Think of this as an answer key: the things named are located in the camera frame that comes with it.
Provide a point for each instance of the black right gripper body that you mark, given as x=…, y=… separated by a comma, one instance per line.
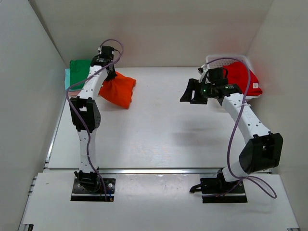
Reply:
x=202, y=92

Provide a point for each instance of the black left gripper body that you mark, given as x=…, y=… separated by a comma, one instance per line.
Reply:
x=112, y=74

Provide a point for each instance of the orange t shirt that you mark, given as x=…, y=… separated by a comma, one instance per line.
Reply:
x=118, y=90

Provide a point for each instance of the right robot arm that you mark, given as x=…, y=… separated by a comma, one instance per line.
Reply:
x=262, y=149

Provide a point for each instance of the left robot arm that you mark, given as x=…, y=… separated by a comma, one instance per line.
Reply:
x=86, y=118

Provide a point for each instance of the white plastic basket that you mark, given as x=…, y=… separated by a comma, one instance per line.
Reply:
x=220, y=60

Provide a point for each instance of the green folded t shirt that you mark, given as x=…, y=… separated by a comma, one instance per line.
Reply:
x=79, y=70

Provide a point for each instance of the teal folded t shirt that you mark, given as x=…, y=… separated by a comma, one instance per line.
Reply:
x=67, y=79

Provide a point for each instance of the pink folded t shirt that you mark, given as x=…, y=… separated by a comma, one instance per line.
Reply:
x=74, y=93

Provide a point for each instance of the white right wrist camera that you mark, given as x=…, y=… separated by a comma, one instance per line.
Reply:
x=203, y=71

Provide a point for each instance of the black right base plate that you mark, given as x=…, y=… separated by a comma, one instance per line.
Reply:
x=215, y=191

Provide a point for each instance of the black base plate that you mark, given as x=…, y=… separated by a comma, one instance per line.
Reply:
x=96, y=194
x=215, y=191

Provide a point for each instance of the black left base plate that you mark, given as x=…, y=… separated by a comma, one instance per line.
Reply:
x=96, y=194

